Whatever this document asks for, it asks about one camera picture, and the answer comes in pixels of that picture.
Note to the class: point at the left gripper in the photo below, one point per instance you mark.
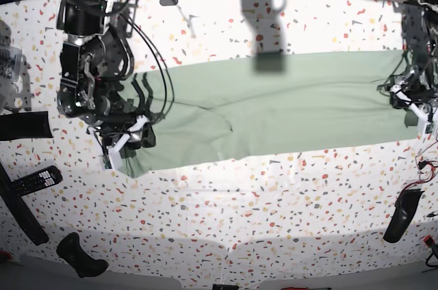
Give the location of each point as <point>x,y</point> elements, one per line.
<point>422,114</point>

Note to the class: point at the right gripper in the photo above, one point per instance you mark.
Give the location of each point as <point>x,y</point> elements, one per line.
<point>118,138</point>

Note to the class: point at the light green T-shirt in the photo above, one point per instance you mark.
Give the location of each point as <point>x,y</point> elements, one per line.
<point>232,109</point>

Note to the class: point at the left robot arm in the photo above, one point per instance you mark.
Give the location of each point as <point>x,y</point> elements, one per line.
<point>414,89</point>

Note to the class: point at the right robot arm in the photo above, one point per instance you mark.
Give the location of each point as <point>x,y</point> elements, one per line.
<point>97,81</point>

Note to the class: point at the black cylindrical sleeve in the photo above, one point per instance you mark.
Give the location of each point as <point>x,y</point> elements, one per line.
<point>26,125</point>

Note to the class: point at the black remote control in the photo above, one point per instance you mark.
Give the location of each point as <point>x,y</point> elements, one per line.
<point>34,182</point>

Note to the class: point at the long black bar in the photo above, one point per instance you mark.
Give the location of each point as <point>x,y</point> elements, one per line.
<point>21,213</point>

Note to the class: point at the black curved handle right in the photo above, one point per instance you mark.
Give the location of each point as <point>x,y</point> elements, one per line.
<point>406,207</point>

